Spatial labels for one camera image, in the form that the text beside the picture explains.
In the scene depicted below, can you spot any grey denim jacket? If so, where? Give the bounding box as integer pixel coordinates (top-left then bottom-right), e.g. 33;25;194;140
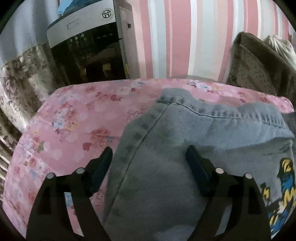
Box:
103;89;295;240

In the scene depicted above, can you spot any floral curtain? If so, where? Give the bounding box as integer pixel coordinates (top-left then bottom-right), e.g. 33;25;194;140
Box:
1;43;65;186

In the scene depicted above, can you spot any brown sofa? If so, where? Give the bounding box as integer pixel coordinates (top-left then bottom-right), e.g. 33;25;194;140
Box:
226;32;295;105

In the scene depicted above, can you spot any white garment on sofa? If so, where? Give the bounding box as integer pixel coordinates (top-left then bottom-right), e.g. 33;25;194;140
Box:
264;35;296;69

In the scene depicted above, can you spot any grey water dispenser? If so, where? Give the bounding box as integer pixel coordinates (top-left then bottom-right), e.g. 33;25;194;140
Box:
47;1;140;85

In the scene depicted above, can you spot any blue cloth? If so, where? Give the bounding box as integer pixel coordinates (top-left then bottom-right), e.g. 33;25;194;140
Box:
57;0;80;15

